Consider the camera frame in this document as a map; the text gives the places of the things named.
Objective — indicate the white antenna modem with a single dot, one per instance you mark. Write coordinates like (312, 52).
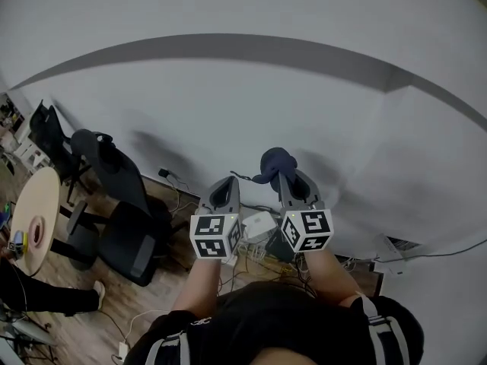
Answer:
(258, 223)

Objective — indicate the pink round dish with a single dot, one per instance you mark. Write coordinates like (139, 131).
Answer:
(38, 221)

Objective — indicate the person's black clothing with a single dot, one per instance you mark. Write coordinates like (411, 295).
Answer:
(266, 318)

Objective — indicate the black wall adapter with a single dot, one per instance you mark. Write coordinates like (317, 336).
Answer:
(164, 173)

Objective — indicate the white power adapter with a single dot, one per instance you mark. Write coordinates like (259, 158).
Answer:
(122, 350)

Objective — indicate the person's left forearm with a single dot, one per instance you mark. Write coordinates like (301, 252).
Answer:
(194, 287)

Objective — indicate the white wall panel box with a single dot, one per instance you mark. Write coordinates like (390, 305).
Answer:
(392, 247)

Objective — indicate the round wooden table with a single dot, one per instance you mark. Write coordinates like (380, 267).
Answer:
(38, 196)

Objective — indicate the black router with antennas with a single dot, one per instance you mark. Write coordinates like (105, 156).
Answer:
(277, 247)

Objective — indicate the blue-grey cloth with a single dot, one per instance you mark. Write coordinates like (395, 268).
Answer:
(275, 160)

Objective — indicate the black mesh office chair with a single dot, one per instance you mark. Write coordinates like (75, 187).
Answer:
(125, 234)
(45, 127)

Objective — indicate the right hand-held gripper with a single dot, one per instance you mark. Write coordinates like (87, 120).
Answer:
(312, 228)

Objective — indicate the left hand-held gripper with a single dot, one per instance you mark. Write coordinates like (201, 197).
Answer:
(211, 238)

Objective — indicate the white shelf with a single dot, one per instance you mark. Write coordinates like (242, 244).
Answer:
(30, 150)

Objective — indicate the person's right forearm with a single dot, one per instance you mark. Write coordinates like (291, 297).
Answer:
(323, 276)

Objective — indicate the small yellow object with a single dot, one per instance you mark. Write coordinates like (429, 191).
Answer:
(24, 240)

